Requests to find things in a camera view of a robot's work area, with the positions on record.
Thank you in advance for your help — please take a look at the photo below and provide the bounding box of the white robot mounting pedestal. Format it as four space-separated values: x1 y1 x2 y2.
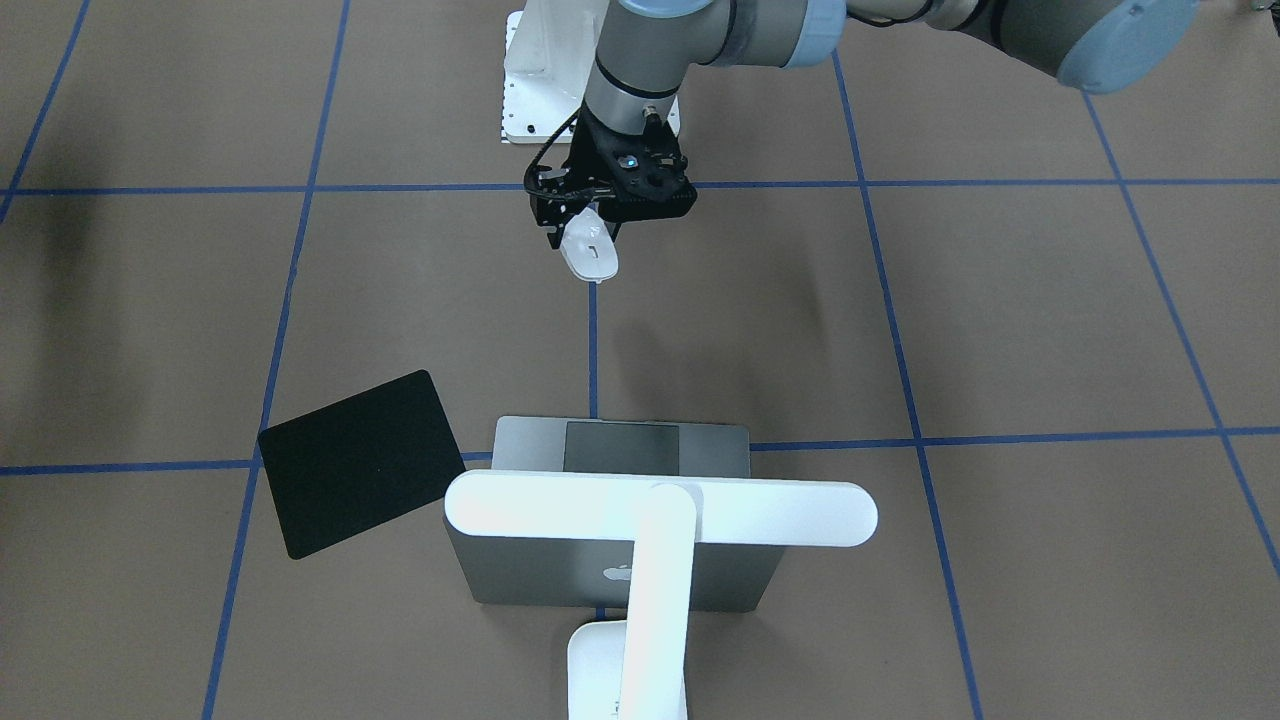
500 8 682 146

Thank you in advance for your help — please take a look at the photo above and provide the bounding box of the grey laptop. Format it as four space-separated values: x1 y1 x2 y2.
443 416 750 609

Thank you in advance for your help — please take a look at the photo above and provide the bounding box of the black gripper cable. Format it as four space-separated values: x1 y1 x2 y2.
522 105 586 196

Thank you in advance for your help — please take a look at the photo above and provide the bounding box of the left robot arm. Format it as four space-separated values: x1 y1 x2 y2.
504 1 1199 249

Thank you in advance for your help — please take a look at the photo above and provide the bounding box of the black mouse pad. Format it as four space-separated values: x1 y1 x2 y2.
257 369 465 561

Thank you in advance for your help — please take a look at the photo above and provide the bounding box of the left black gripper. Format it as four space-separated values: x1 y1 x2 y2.
527 105 641 250

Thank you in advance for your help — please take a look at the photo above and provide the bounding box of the white computer mouse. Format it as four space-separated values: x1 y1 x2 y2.
559 206 620 283

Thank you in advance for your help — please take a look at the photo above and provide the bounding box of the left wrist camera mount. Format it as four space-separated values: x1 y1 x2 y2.
598 122 698 223

